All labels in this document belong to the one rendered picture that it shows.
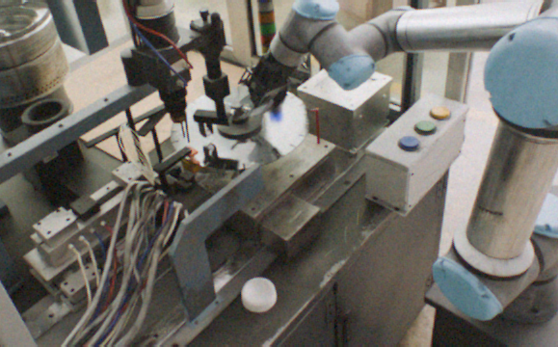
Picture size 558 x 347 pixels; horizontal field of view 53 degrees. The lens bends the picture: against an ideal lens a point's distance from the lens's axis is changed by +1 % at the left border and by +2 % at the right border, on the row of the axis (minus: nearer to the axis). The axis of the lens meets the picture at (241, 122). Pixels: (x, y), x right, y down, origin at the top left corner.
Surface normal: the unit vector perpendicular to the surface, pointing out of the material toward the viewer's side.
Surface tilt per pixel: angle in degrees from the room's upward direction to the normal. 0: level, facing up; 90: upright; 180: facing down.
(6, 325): 90
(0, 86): 90
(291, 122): 0
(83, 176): 0
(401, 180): 90
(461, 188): 0
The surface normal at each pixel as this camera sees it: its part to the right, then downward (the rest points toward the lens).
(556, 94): -0.81, 0.32
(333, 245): -0.12, -0.80
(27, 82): 0.55, 0.44
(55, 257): 0.72, 0.33
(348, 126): -0.69, 0.49
